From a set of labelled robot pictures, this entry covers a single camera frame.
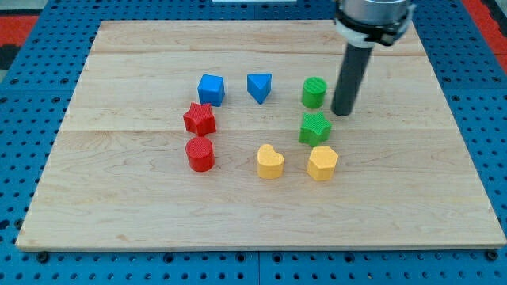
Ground blue cube block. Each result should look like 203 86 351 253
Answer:
197 74 225 107

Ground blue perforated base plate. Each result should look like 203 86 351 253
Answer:
1 0 506 284

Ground red cylinder block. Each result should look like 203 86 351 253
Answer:
185 137 215 172

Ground green cylinder block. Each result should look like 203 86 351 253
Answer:
302 77 327 109

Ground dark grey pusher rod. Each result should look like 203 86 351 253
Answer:
331 44 372 116

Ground yellow hexagon block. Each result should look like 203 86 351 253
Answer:
307 146 339 181

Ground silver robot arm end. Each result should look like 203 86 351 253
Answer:
334 0 417 48

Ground red star block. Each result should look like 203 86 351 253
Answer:
183 102 216 136

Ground light wooden board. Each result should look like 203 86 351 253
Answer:
16 21 506 252

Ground green star block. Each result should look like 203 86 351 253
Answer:
299 112 332 146

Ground blue triangle block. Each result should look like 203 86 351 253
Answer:
246 74 273 105

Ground yellow heart block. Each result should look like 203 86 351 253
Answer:
257 144 284 180

